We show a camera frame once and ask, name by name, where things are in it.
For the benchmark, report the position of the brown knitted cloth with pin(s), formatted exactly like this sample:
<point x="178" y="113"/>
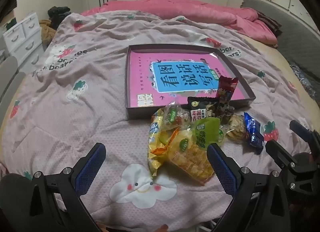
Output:
<point x="46" y="30"/>

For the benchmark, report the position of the beige bed sheet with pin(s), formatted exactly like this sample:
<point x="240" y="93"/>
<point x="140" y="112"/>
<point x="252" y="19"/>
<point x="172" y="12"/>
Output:
<point x="280" y="71"/>

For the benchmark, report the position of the red candy packet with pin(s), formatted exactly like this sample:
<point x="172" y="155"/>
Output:
<point x="225" y="89"/>

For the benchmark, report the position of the pink printed blanket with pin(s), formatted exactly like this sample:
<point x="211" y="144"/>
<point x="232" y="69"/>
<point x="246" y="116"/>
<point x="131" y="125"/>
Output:
<point x="75" y="121"/>

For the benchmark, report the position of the dark striped pillow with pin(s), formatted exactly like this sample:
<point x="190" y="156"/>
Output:
<point x="271" y="23"/>

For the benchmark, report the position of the pink children's book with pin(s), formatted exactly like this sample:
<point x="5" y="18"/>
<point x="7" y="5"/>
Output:
<point x="140" y="76"/>

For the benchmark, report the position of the clear cookie packet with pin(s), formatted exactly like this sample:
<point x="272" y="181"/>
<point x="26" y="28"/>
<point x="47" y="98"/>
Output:
<point x="235" y="128"/>

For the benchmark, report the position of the pink quilt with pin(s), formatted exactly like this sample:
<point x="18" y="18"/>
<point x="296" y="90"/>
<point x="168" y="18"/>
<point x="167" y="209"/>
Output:
<point x="175" y="9"/>

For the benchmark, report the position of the orange cracker packet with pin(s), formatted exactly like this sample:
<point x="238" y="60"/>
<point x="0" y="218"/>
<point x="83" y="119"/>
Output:
<point x="190" y="161"/>

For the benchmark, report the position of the green snack packet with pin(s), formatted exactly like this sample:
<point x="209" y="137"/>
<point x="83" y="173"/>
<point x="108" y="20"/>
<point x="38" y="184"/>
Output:
<point x="205" y="129"/>

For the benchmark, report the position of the blue cookie packet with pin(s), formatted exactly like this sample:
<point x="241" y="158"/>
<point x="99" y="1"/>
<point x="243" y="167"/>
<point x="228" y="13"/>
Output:
<point x="253" y="131"/>

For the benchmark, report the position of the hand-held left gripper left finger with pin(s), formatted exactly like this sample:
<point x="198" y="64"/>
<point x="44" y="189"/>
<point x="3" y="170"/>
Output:
<point x="90" y="169"/>

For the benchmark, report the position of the blue patterned cloth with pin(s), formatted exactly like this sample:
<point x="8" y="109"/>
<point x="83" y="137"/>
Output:
<point x="303" y="79"/>

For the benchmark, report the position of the clear candy packet green label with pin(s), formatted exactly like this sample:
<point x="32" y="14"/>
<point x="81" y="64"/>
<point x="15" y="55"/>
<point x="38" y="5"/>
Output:
<point x="173" y="116"/>

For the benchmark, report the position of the long yellow snack packet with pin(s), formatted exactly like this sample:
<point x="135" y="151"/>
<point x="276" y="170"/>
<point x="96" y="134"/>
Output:
<point x="153" y="146"/>

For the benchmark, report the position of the white drawer cabinet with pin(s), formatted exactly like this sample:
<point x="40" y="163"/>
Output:
<point x="22" y="31"/>

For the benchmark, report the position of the shallow grey cardboard box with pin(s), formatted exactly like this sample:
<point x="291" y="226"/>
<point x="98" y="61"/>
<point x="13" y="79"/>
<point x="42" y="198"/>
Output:
<point x="140" y="113"/>

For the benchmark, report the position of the grey headboard cushion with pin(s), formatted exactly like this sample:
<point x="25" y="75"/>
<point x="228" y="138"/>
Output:
<point x="295" y="36"/>

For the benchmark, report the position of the black green pea packet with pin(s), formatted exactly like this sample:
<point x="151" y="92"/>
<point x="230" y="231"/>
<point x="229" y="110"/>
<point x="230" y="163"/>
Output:
<point x="200" y="104"/>

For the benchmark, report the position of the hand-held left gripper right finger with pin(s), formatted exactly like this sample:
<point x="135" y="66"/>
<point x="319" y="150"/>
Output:
<point x="222" y="172"/>

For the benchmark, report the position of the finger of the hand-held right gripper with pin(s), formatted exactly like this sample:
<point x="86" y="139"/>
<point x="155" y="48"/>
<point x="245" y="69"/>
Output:
<point x="301" y="128"/>
<point x="277" y="151"/>

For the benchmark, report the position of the dark clothes pile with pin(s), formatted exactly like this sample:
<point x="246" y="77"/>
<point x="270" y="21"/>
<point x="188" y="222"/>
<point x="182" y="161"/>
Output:
<point x="58" y="15"/>

